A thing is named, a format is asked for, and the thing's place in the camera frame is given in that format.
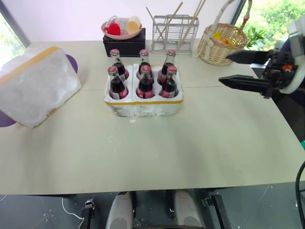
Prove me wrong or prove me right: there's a black table leg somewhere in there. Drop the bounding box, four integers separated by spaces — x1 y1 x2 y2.
202 194 232 229
81 199 96 229

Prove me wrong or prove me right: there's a white foam box, yellow tape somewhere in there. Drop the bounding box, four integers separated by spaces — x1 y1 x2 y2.
0 45 83 130

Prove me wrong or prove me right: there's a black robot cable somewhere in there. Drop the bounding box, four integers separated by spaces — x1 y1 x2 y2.
295 160 305 213

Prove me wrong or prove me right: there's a thin white floor cable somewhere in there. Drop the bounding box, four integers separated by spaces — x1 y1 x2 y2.
61 196 85 229

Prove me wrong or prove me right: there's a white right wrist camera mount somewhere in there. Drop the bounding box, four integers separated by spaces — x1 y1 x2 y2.
278 21 305 94

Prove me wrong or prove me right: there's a clear plastic cup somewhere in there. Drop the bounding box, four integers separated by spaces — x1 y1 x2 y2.
116 17 131 34

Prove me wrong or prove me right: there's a glass cola bottle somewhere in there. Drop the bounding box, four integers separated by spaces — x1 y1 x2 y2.
157 49 177 86
136 49 154 81
159 65 180 99
107 66 130 100
109 48 130 81
135 64 155 100

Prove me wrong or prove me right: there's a red heart-shaped toy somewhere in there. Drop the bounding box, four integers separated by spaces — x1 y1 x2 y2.
103 21 121 36

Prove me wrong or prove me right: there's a wooden chopstick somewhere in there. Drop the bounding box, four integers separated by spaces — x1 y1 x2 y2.
182 0 203 43
145 6 165 41
185 0 207 42
156 1 184 42

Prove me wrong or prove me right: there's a white foam crate, yellow tape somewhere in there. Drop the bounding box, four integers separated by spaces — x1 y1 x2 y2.
103 62 184 118

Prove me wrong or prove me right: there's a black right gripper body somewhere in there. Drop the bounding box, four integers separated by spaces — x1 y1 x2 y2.
261 49 299 99

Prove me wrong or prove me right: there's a black rectangular box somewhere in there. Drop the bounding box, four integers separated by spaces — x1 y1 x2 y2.
102 27 147 58

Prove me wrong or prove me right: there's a pale yellow cup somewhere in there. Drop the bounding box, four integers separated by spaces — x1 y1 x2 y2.
126 15 142 34

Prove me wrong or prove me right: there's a dark window frame post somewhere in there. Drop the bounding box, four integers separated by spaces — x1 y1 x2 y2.
0 0 32 46

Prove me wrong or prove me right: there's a green leafy plant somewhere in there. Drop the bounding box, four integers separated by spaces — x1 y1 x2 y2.
245 26 267 50

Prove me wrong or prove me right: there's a wicker basket with handle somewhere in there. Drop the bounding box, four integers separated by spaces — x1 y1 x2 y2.
197 0 254 66

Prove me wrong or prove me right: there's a silver wire rack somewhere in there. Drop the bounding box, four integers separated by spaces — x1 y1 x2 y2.
150 14 200 55

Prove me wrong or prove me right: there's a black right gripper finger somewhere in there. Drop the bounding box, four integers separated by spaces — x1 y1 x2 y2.
225 50 273 65
218 74 273 95

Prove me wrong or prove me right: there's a grey rounded leg shell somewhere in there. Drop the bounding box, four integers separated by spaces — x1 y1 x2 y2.
172 190 206 229
105 191 134 229

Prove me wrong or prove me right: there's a pink bowl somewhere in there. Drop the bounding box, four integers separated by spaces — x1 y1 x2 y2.
101 19 143 41

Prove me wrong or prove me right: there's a purple round mat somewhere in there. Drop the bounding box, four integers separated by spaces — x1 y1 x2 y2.
0 54 80 128

